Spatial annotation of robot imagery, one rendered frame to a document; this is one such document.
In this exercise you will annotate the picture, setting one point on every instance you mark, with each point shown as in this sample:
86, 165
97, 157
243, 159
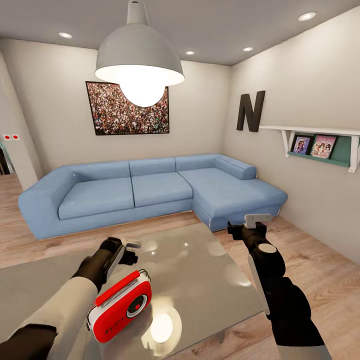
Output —
114, 114
323, 145
302, 143

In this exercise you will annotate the radio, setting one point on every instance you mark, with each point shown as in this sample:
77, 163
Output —
118, 306

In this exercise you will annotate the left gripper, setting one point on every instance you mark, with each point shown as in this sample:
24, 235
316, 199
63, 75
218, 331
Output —
129, 258

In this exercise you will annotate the shelf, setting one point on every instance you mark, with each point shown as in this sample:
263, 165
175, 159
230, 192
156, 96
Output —
346, 152

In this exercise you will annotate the decorative sign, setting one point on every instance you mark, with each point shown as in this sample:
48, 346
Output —
245, 108

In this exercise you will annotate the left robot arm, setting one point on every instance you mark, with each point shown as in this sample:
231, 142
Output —
51, 331

